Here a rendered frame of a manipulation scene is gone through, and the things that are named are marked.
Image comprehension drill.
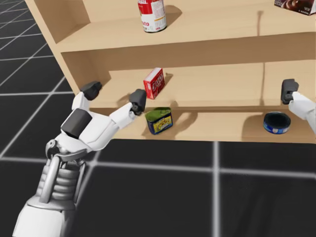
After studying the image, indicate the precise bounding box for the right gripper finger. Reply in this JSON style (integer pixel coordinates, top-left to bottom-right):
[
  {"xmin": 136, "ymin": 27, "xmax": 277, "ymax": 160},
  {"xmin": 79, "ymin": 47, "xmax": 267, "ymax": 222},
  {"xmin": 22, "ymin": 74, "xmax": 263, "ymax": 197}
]
[{"xmin": 280, "ymin": 79, "xmax": 316, "ymax": 135}]

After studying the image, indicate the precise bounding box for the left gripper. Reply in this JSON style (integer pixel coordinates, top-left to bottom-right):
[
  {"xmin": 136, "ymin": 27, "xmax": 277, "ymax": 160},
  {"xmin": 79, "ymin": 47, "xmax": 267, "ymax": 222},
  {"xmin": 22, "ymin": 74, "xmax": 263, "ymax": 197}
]
[{"xmin": 54, "ymin": 81, "xmax": 147, "ymax": 156}]

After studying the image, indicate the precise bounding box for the blue flat can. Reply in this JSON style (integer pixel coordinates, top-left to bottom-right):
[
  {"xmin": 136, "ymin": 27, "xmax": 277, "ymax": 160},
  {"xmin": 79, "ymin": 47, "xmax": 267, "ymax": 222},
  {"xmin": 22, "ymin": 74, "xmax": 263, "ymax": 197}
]
[{"xmin": 263, "ymin": 111, "xmax": 291, "ymax": 135}]

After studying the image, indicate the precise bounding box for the green and blue rectangular can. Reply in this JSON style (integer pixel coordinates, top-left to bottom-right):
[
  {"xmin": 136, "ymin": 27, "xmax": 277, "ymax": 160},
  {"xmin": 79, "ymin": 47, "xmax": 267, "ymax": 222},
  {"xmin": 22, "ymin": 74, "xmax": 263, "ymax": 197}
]
[{"xmin": 145, "ymin": 107, "xmax": 174, "ymax": 135}]

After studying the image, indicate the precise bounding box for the pale wooden shelf unit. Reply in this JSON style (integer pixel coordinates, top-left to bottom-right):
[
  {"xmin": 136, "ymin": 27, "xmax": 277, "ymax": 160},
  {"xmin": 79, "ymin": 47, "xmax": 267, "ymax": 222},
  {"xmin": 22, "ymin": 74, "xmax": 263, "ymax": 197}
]
[{"xmin": 24, "ymin": 0, "xmax": 316, "ymax": 143}]

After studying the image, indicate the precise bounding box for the red and white can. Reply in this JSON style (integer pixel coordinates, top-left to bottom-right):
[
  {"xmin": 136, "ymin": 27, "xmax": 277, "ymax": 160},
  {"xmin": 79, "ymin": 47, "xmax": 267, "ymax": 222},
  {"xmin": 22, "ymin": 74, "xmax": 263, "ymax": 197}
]
[{"xmin": 137, "ymin": 0, "xmax": 168, "ymax": 34}]

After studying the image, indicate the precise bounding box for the red and white carton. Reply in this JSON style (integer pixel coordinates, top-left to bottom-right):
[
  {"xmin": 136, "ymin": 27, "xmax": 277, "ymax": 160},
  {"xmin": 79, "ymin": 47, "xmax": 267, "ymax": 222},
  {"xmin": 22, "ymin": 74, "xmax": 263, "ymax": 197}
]
[{"xmin": 143, "ymin": 67, "xmax": 165, "ymax": 100}]

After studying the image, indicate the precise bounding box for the brown and white carton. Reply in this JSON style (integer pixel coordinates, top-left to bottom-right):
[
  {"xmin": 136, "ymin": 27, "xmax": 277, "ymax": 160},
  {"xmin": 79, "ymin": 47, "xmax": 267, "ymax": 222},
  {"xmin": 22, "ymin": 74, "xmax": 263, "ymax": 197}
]
[{"xmin": 274, "ymin": 0, "xmax": 316, "ymax": 16}]

